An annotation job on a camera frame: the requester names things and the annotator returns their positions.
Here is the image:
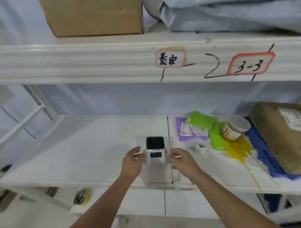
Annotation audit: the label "plain brown cardboard box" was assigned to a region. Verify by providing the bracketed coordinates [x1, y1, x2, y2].
[38, 0, 144, 38]

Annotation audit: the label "white metal shelving rack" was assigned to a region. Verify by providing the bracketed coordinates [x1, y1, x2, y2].
[0, 32, 301, 228]

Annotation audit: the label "clear plastic jar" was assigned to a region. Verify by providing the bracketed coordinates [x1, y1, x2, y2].
[221, 115, 251, 142]

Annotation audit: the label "white label printer black lid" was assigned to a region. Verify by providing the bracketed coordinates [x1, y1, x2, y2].
[145, 136, 167, 166]

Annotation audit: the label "person's left hand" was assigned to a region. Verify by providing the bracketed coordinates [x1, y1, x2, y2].
[120, 146, 145, 182]

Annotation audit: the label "person's right hand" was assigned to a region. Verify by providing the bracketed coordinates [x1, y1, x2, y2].
[168, 148, 203, 183]

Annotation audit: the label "blue plastic pallet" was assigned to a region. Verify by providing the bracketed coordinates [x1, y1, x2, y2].
[244, 116, 301, 181]

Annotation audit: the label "yellow plastic bag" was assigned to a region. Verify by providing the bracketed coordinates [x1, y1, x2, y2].
[222, 136, 280, 191]

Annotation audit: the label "scissors with yellow tape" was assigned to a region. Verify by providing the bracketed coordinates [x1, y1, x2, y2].
[74, 188, 93, 206]

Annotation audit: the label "red bordered handwritten label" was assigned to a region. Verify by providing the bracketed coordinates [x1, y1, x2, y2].
[226, 52, 276, 76]

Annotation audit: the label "grey bags on top shelf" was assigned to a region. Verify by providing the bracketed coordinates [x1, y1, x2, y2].
[158, 0, 301, 33]

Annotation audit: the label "large brown cardboard parcel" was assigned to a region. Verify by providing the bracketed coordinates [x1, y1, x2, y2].
[249, 101, 301, 176]

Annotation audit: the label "purple mailer bag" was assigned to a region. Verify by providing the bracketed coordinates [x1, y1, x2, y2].
[175, 117, 210, 143]

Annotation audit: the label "black scissors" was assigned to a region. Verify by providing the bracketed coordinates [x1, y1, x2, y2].
[73, 189, 85, 205]

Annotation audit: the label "person's right forearm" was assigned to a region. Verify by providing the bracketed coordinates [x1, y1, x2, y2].
[188, 169, 281, 228]

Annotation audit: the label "white label paper roll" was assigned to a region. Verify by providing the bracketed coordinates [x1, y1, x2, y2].
[194, 142, 208, 153]

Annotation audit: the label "person's left forearm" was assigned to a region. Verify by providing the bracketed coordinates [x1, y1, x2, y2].
[70, 173, 140, 228]

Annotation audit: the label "orange bordered handwritten label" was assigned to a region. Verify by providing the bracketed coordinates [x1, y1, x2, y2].
[155, 46, 187, 69]

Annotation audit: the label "blue plastic crate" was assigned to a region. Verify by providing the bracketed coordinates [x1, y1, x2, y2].
[263, 194, 283, 213]

